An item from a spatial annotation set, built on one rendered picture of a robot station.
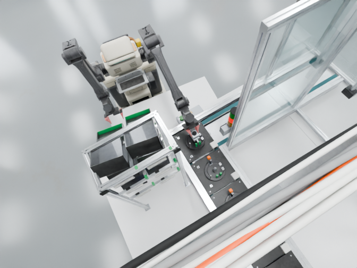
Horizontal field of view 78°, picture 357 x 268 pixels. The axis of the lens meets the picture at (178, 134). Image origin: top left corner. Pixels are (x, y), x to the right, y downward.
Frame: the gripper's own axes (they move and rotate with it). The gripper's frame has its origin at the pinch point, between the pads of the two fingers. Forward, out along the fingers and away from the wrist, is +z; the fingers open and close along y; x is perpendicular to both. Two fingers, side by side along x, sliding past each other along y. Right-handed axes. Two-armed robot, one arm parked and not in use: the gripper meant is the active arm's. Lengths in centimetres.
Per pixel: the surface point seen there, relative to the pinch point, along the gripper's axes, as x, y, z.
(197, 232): -107, -28, -54
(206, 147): 1.3, 4.8, 15.1
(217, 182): -18.3, -2.0, 30.2
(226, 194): -26.0, -1.5, 36.2
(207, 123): 17.0, 16.5, 7.5
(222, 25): 202, 148, -18
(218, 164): -12.2, 4.7, 22.9
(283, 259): -63, 6, 64
